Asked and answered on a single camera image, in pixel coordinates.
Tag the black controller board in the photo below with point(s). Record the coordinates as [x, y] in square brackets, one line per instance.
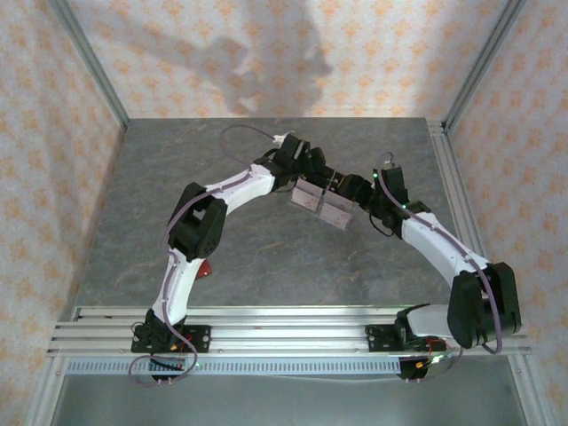
[410, 370]

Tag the narrow aluminium extrusion rail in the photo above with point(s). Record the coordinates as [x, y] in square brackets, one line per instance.
[288, 313]

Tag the wide aluminium extrusion rail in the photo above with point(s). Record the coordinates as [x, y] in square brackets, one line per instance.
[288, 339]

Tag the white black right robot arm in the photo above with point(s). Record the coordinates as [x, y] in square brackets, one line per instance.
[435, 239]

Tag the aluminium frame leg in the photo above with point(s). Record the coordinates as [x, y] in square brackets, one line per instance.
[529, 395]
[45, 395]

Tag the red card holder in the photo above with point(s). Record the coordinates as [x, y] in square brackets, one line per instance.
[205, 269]

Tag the grey metal sheet panel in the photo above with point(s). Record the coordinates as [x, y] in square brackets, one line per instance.
[288, 404]

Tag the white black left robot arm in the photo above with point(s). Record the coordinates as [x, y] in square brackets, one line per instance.
[175, 288]

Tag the aluminium table side rail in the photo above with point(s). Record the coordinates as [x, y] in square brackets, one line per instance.
[466, 222]

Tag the aluminium frame post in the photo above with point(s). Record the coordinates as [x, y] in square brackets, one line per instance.
[91, 62]
[482, 62]

